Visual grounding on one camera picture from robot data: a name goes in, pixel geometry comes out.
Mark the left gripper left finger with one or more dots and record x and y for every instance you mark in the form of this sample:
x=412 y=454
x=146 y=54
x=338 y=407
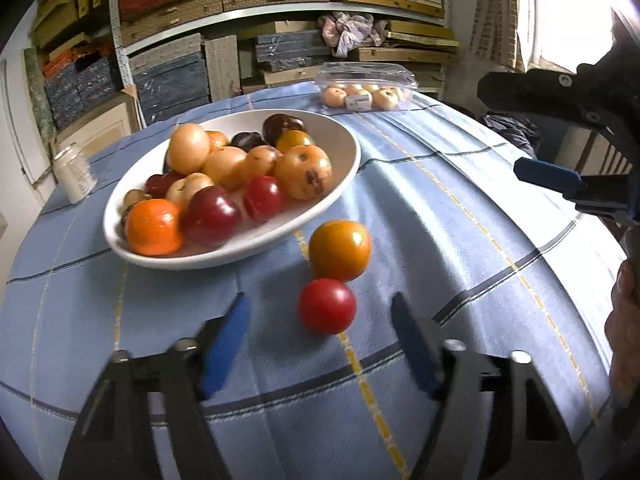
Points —
x=113 y=439

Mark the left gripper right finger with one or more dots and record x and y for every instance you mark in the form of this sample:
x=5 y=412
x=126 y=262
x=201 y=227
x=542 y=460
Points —
x=496 y=418

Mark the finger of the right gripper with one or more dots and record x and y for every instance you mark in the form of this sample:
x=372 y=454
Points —
x=615 y=196
x=602 y=97

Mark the large orange mandarin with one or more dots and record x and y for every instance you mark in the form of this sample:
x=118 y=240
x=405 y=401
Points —
x=152 y=228

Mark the dark red plum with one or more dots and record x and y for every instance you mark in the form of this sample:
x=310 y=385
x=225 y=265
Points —
x=212 y=217

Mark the small orange fruit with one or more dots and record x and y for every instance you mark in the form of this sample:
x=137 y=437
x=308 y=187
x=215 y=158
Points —
x=340 y=250

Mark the pale yellow apple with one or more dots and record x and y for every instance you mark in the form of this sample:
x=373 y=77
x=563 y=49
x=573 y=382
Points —
x=181 y=192

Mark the yellow-orange round fruit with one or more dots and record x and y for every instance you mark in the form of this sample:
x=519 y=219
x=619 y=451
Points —
x=223 y=166

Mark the pale yellow round fruit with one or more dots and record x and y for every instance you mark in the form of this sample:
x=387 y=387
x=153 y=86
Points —
x=188 y=148

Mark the dark maroon doughnut fruit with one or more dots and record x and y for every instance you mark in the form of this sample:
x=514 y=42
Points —
x=276 y=125

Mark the small red tomato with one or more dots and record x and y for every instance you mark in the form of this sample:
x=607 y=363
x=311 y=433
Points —
x=158 y=185

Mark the yellow-orange spotted fruit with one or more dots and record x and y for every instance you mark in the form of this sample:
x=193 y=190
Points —
x=304 y=172

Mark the dark brown wrinkled fruit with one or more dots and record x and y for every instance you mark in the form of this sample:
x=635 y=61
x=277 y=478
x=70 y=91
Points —
x=247 y=140

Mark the person right hand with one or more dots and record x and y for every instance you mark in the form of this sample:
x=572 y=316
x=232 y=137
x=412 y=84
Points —
x=622 y=332

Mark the blue checked tablecloth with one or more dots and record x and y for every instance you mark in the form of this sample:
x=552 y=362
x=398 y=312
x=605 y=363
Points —
x=501 y=264

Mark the small brown round fruit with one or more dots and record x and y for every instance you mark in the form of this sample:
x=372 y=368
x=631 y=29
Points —
x=133 y=197

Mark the clear plastic fruit punnet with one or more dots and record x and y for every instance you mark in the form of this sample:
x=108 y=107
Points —
x=365 y=86

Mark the pink plastic bag on shelf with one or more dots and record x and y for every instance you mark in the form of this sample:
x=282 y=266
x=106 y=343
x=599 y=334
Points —
x=343 y=32

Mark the white metal shelf unit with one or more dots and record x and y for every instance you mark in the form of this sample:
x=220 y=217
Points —
x=174 y=55

